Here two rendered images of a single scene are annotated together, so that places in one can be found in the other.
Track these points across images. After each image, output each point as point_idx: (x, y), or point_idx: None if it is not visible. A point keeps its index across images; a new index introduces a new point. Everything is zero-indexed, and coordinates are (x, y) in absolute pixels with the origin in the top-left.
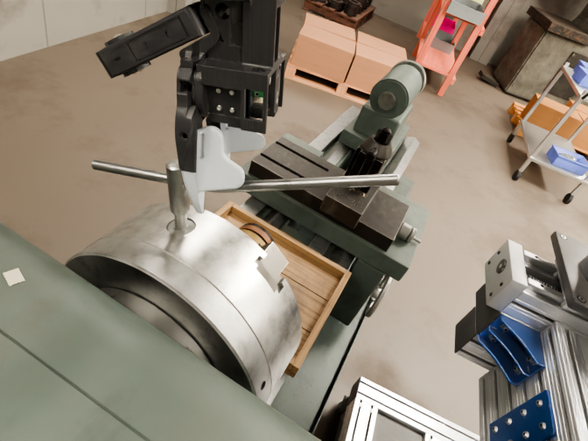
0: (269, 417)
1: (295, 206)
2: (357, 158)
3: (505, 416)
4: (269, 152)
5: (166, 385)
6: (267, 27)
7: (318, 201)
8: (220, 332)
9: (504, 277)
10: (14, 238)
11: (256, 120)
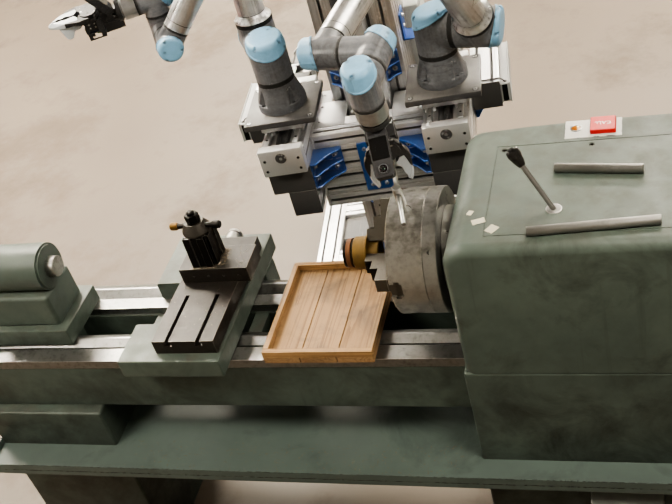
0: (470, 153)
1: (240, 313)
2: (210, 241)
3: (365, 176)
4: (189, 336)
5: (478, 169)
6: None
7: (237, 288)
8: (444, 185)
9: (293, 155)
10: (452, 232)
11: (396, 131)
